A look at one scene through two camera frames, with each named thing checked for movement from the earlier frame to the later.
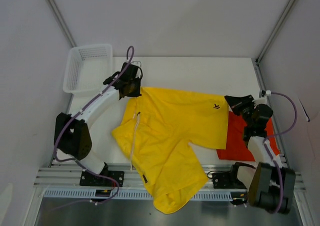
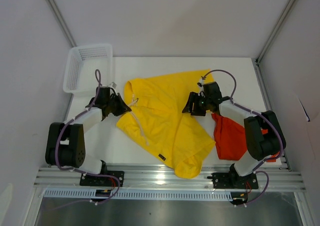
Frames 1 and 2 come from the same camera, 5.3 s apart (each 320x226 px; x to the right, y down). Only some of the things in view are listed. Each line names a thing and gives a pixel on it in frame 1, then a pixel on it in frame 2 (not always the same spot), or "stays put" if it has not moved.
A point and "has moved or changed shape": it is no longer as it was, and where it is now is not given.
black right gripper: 236,103 -> 193,97
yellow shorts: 155,133 has moved or changed shape
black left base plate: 89,179 stays put
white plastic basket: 86,67 stays put
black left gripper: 137,92 -> 124,108
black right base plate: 226,180 stays put
